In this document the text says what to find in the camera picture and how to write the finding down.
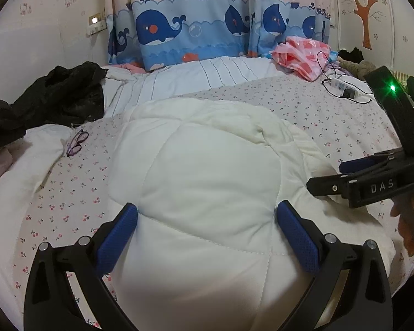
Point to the dark garment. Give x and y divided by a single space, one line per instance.
351 55

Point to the black clothes pile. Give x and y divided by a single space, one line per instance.
55 96

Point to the person's right hand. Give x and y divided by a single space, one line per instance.
407 227

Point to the blue whale print curtain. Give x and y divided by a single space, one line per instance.
200 24

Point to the brown plush toy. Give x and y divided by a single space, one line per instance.
360 69

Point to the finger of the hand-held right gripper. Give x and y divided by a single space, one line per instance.
355 164
327 186

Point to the black charger plug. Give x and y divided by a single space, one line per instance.
349 93

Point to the pink checked cloth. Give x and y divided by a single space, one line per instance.
303 55

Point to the purple eyeglasses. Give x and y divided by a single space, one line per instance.
76 143

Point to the white quilted comforter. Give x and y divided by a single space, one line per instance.
207 179

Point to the white wall switch panel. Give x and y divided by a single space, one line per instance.
96 24

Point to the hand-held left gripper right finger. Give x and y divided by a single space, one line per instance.
296 234

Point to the white blanket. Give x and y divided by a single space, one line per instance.
27 165

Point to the white power strip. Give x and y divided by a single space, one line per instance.
340 84

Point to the white striped bed sheet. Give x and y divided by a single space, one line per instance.
200 79

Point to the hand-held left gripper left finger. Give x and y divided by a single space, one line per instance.
119 234

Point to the orange tree wall decal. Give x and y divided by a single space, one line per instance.
365 17

